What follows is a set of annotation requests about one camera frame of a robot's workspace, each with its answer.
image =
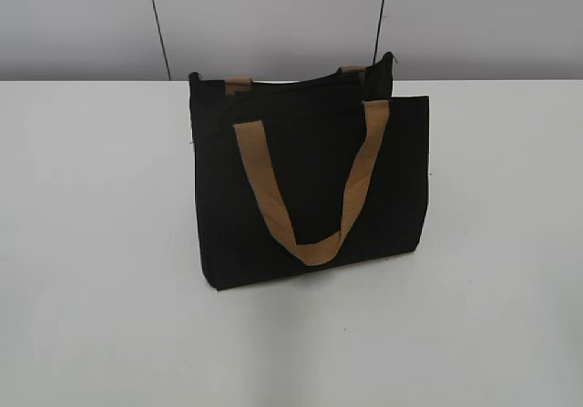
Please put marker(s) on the front tan webbing handle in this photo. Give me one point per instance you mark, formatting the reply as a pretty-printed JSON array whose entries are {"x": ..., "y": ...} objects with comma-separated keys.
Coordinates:
[{"x": 256, "y": 159}]

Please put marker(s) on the rear tan webbing handle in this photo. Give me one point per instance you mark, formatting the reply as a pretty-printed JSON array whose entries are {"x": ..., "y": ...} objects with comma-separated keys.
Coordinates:
[{"x": 235, "y": 85}]

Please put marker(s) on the black canvas tote bag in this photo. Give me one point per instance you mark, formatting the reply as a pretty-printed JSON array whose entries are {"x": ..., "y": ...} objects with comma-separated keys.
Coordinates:
[{"x": 314, "y": 129}]

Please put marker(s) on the tan webbing handle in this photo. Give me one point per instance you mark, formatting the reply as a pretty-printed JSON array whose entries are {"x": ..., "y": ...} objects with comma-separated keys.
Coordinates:
[
  {"x": 235, "y": 85},
  {"x": 256, "y": 159}
]

